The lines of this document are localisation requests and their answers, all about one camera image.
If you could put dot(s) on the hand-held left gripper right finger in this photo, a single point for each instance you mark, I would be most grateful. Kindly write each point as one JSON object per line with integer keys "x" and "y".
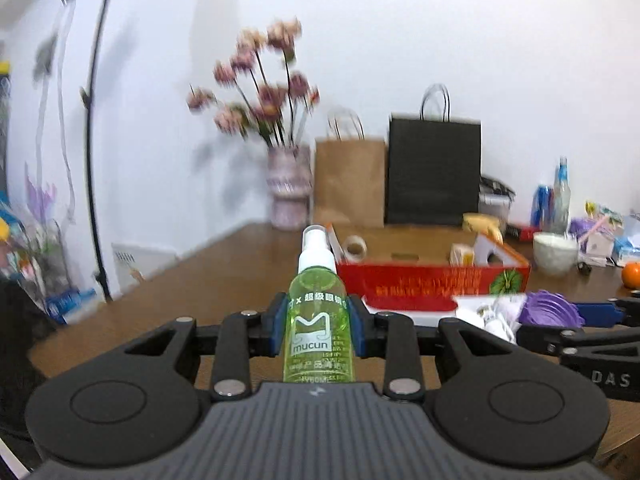
{"x": 357, "y": 327}

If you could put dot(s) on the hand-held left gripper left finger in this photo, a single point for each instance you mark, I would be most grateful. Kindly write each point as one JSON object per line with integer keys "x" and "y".
{"x": 277, "y": 327}

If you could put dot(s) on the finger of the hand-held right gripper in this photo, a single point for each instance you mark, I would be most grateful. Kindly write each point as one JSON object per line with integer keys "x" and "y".
{"x": 600, "y": 315}
{"x": 575, "y": 337}

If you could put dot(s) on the green spray bottle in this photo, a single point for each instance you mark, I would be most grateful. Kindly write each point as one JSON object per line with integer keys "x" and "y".
{"x": 317, "y": 320}

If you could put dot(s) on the red cardboard box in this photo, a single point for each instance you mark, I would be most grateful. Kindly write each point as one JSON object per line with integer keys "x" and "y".
{"x": 425, "y": 280}

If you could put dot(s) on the small black clip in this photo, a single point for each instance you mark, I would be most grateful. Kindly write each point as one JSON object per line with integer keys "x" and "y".
{"x": 585, "y": 268}

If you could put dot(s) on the orange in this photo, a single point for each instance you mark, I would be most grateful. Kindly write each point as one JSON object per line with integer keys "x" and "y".
{"x": 632, "y": 275}

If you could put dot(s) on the blue tissue pack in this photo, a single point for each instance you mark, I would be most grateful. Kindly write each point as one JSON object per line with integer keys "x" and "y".
{"x": 627, "y": 249}

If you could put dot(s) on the white bowl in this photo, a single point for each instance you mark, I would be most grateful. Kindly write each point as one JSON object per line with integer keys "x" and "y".
{"x": 555, "y": 255}

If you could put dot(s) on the small white bottle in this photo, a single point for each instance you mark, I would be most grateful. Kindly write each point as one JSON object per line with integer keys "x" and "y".
{"x": 500, "y": 327}

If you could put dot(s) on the tape roll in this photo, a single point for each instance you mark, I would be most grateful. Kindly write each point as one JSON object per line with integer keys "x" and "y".
{"x": 355, "y": 247}

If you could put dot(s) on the purple and white tissue pack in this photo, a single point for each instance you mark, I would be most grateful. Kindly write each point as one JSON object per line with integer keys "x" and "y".
{"x": 582, "y": 230}

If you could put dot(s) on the pink straw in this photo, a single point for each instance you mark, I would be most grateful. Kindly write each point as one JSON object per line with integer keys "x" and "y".
{"x": 601, "y": 226}

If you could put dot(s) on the colourful snack packet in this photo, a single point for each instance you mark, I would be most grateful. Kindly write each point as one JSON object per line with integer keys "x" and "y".
{"x": 605, "y": 212}

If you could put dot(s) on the small red box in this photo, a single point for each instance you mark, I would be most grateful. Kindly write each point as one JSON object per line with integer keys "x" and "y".
{"x": 520, "y": 232}

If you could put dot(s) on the clear glass bottle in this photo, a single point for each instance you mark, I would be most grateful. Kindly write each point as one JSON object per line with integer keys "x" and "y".
{"x": 562, "y": 200}

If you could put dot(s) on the blue drink can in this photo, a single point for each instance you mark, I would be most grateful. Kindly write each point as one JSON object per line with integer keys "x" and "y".
{"x": 541, "y": 207}

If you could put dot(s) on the small beige carton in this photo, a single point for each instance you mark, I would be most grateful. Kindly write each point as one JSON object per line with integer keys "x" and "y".
{"x": 461, "y": 255}

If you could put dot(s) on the pink textured vase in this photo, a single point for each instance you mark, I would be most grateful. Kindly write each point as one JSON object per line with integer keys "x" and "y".
{"x": 290, "y": 190}

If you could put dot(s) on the brown paper bag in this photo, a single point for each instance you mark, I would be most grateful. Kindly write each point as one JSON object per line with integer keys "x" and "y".
{"x": 350, "y": 180}

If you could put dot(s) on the black paper bag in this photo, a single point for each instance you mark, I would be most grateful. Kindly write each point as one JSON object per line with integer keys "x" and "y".
{"x": 432, "y": 170}

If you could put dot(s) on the pile of colourful packets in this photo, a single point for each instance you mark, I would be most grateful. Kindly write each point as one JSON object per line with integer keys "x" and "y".
{"x": 60, "y": 280}

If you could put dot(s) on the dried pink flowers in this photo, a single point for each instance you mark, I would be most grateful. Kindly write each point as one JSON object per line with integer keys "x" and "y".
{"x": 260, "y": 95}

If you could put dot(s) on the black light stand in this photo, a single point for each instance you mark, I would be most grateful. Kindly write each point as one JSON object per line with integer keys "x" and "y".
{"x": 92, "y": 160}

